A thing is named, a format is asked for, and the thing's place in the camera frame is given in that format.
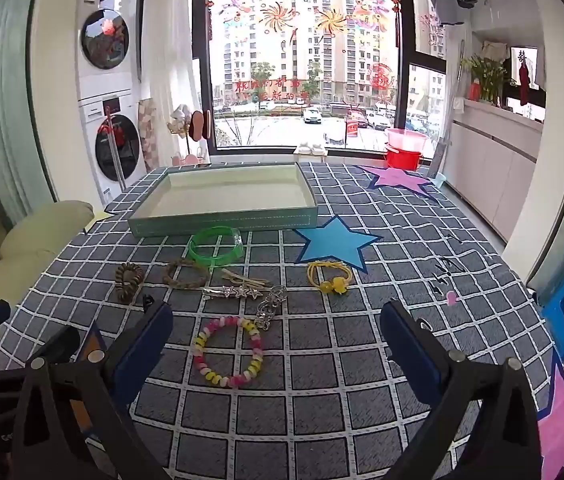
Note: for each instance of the white shoes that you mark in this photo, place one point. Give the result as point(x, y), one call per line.
point(311, 148)

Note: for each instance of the black hair claw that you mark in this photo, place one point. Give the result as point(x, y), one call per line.
point(148, 301)

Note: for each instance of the red basin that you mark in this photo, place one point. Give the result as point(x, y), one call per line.
point(401, 159)

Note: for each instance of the white curtain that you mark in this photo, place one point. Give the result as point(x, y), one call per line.
point(169, 60)

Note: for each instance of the slipper rack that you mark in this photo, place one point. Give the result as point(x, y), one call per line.
point(189, 127)

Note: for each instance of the red hanging ornament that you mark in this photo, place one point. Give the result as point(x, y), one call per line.
point(524, 80)

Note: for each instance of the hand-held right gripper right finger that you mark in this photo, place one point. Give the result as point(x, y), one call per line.
point(411, 347)

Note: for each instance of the white washing machine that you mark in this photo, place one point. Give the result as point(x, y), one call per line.
point(112, 152)

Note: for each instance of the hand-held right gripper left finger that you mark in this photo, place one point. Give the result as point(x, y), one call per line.
point(144, 345)

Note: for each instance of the beige checkered board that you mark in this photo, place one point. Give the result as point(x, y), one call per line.
point(148, 132)

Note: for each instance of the green jewelry tray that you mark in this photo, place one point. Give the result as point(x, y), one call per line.
point(222, 195)

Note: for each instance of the white cabinet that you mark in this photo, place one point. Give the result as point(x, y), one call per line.
point(491, 160)

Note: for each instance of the potted plant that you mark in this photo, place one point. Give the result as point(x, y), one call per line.
point(484, 77)

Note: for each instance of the pale green sofa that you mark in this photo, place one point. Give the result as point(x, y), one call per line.
point(37, 240)

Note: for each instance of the tan rubber bands with star charm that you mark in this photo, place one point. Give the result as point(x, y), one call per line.
point(244, 277)

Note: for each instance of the green plastic bangle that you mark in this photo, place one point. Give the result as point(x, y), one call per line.
point(202, 252)

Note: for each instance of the silver star hair clip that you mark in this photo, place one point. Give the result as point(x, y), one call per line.
point(232, 292)

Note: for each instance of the light blue basin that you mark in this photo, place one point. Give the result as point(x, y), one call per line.
point(436, 180)

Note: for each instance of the white dryer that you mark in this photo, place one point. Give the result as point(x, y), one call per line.
point(107, 40)

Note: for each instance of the grey checked star mat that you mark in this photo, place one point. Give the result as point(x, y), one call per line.
point(341, 360)

